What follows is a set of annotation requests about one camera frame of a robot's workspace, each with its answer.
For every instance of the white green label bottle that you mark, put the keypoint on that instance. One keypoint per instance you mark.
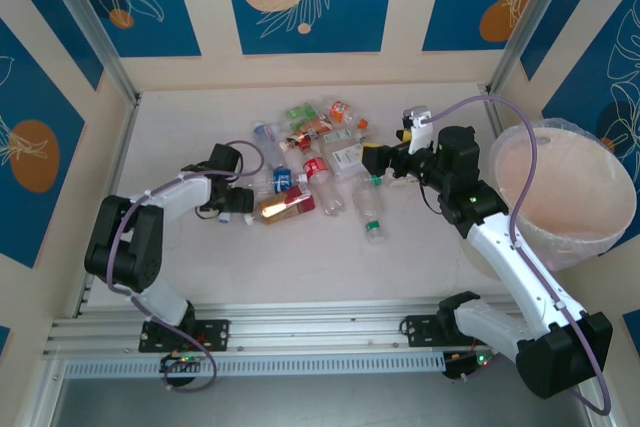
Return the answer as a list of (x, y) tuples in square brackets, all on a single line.
[(340, 136)]

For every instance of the clear bottle green cap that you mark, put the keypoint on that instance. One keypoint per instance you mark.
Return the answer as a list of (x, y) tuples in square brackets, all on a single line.
[(369, 204)]

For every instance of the blue tinted plastic bottle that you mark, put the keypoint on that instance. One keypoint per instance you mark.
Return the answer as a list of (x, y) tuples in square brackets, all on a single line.
[(267, 147)]

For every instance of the clear bottle red label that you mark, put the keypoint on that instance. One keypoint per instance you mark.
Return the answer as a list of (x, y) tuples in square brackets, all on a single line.
[(316, 168)]

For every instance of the clear bottle blue label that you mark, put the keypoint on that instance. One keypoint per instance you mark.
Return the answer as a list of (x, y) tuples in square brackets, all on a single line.
[(282, 179)]

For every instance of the orange green label bottle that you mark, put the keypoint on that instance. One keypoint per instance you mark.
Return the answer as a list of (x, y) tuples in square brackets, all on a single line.
[(312, 124)]

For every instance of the shiny red gold bottle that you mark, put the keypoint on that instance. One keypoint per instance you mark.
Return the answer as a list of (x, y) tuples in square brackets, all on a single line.
[(300, 140)]

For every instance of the amber bottle red label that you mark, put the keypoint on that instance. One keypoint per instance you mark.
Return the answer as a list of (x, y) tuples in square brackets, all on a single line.
[(285, 204)]

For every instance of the green label plastic bottle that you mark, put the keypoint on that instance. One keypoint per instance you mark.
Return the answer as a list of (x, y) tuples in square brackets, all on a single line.
[(300, 111)]

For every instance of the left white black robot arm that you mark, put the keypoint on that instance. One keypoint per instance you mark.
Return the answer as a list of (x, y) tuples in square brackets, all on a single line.
[(185, 194)]

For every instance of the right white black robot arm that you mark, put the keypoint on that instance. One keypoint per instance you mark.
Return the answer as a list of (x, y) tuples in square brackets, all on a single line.
[(525, 272)]

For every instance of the cream round bin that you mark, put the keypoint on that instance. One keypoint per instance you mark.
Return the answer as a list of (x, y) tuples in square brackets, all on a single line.
[(565, 187)]

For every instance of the orange label bottle orange cap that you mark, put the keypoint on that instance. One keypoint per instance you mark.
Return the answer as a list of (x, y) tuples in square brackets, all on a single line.
[(340, 109)]

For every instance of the white blue bottle cap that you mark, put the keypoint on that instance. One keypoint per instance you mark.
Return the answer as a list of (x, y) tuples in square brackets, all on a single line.
[(223, 218)]

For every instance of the small controller board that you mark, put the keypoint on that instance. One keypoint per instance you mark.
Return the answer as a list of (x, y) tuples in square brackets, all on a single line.
[(175, 362), (457, 367)]

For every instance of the aluminium table edge rail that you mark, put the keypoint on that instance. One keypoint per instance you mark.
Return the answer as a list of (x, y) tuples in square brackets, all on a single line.
[(120, 147), (495, 119)]

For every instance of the aluminium frame post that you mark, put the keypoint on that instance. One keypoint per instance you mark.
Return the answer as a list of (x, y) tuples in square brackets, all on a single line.
[(532, 12), (100, 37)]

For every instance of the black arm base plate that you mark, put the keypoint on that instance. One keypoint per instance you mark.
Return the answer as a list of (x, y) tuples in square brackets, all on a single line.
[(215, 334), (417, 329)]

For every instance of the wide aluminium base rail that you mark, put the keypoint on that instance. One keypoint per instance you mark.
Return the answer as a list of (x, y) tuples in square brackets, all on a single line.
[(320, 332)]

